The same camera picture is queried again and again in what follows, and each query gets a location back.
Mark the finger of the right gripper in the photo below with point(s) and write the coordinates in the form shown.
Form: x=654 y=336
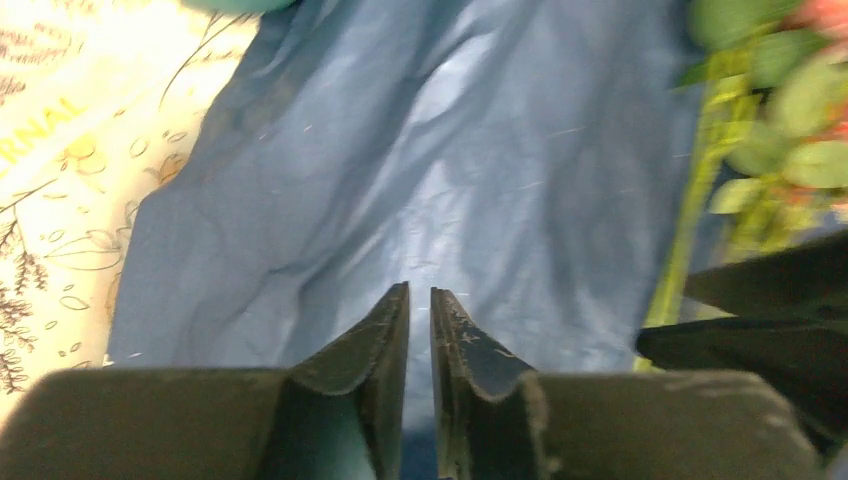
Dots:
x=809 y=280
x=804 y=360

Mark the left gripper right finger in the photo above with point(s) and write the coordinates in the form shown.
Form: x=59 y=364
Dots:
x=501 y=419

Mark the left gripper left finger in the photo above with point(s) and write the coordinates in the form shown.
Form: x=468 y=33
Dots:
x=335 y=415

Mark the pink flowers bunch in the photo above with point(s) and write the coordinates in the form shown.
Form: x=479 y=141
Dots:
x=770 y=148

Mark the blue wrapping paper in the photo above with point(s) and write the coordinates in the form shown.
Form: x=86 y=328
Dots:
x=529 y=156

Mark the cream ribbon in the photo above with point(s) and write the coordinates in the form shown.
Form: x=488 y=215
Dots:
x=37 y=125

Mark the teal ceramic vase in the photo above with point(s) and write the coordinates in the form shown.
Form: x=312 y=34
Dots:
x=237 y=6

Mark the floral patterned table mat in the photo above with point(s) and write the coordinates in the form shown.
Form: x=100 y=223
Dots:
x=64 y=238

